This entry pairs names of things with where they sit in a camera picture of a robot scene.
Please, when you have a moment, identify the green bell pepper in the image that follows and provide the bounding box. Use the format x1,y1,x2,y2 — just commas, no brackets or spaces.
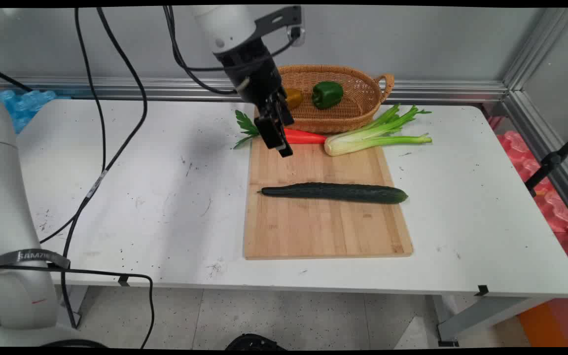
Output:
312,81,344,110

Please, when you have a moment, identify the dark green cucumber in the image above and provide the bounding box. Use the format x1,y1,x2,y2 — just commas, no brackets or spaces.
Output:
257,182,409,205

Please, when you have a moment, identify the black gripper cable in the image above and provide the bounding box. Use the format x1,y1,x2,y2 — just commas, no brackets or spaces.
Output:
163,6,300,95

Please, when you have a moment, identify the slanted aluminium frame post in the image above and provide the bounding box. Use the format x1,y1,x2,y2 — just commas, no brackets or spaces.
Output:
502,7,568,230

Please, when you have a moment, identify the black tripod stand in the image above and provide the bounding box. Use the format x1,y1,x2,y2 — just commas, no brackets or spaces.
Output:
525,126,568,198

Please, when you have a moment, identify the black cable with white label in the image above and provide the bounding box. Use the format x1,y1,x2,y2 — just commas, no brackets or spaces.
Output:
60,7,107,329

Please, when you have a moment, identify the yellow bell pepper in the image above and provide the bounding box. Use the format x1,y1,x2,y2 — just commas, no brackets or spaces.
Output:
284,88,304,110

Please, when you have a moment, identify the green celery stalk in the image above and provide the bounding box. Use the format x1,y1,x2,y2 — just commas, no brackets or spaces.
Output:
324,104,433,157

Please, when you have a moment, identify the orange carrot with leaves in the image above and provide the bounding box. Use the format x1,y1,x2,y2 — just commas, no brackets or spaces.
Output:
233,110,328,149

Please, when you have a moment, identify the bamboo cutting board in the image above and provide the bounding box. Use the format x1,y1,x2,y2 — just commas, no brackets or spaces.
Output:
243,137,414,260

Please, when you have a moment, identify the pink bubble wrap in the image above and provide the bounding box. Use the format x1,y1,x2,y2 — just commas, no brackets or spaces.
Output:
486,116,568,279

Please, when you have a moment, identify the black strap with grey print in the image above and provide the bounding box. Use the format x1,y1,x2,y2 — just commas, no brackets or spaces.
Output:
0,249,71,275

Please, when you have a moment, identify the long black cable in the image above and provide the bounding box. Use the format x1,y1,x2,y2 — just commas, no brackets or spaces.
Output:
39,7,148,244

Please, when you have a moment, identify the black cable from arm strap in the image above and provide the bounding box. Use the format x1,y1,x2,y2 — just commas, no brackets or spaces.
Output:
42,267,155,349

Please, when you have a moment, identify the short black cable behind arm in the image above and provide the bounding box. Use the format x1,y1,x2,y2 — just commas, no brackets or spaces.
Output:
0,63,34,93

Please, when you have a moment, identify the horizontal aluminium frame rail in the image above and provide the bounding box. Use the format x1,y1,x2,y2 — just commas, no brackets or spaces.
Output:
0,75,509,105

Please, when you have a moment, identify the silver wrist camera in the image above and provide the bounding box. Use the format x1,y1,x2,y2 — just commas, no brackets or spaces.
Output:
286,25,307,48

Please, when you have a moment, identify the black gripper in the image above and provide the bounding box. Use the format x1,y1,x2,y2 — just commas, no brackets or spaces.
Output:
213,35,295,158

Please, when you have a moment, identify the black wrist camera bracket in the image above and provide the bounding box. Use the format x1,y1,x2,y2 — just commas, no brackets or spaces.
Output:
253,6,303,36

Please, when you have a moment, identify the grey metal table leg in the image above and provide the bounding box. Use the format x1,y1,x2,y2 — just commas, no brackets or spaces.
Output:
432,295,553,347

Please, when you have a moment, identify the woven wicker basket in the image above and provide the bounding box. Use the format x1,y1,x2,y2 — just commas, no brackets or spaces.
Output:
253,65,395,135

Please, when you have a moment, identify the black round floor object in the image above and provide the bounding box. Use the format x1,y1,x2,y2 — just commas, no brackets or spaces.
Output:
225,334,287,351

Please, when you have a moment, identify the blue bubble wrap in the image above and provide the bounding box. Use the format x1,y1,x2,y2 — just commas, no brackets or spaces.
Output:
0,89,71,135

